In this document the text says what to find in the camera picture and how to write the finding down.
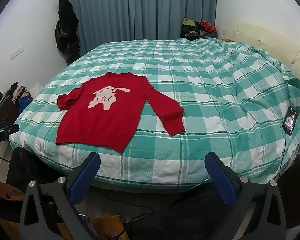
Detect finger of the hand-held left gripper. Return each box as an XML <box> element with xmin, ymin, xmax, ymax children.
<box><xmin>0</xmin><ymin>121</ymin><xmax>20</xmax><ymax>135</ymax></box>

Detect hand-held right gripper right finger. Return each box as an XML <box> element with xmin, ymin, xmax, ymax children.
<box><xmin>204</xmin><ymin>151</ymin><xmax>287</xmax><ymax>240</ymax></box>

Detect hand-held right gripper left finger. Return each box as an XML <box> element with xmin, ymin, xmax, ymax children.
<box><xmin>19</xmin><ymin>152</ymin><xmax>101</xmax><ymax>240</ymax></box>

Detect red sweater with pink animal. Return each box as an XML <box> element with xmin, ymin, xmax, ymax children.
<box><xmin>55</xmin><ymin>71</ymin><xmax>186</xmax><ymax>153</ymax></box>

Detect heap of colourful clothes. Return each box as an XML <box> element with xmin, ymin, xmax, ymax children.
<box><xmin>5</xmin><ymin>81</ymin><xmax>34</xmax><ymax>113</ymax></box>

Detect dark hanging clothes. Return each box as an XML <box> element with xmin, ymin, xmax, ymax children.
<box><xmin>55</xmin><ymin>0</ymin><xmax>80</xmax><ymax>65</ymax></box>

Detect pile of mixed clothes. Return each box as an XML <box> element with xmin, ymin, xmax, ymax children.
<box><xmin>180</xmin><ymin>17</ymin><xmax>217</xmax><ymax>40</ymax></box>

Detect brown suitcase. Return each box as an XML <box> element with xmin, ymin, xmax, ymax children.
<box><xmin>0</xmin><ymin>97</ymin><xmax>20</xmax><ymax>125</ymax></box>

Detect person's black pants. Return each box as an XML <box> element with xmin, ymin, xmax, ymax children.
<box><xmin>5</xmin><ymin>147</ymin><xmax>240</xmax><ymax>240</ymax></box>

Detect brown paper bag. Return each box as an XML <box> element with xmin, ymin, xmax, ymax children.
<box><xmin>72</xmin><ymin>214</ymin><xmax>130</xmax><ymax>240</ymax></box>

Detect brown wooden chair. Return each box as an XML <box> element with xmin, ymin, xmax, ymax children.
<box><xmin>0</xmin><ymin>181</ymin><xmax>25</xmax><ymax>228</ymax></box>

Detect green plaid blanket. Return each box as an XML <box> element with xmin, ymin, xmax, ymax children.
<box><xmin>9</xmin><ymin>38</ymin><xmax>300</xmax><ymax>193</ymax></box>

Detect black smartphone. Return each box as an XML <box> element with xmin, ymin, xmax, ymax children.
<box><xmin>282</xmin><ymin>106</ymin><xmax>298</xmax><ymax>135</ymax></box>

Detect cream padded headboard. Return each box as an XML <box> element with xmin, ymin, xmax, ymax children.
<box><xmin>221</xmin><ymin>19</ymin><xmax>300</xmax><ymax>65</ymax></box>

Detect blue-grey curtain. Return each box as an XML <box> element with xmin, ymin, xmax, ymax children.
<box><xmin>64</xmin><ymin>0</ymin><xmax>217</xmax><ymax>55</ymax></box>

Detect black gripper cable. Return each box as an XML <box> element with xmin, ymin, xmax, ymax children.
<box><xmin>0</xmin><ymin>154</ymin><xmax>18</xmax><ymax>165</ymax></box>

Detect black floor cable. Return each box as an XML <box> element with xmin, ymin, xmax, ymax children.
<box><xmin>100</xmin><ymin>197</ymin><xmax>156</xmax><ymax>222</ymax></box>

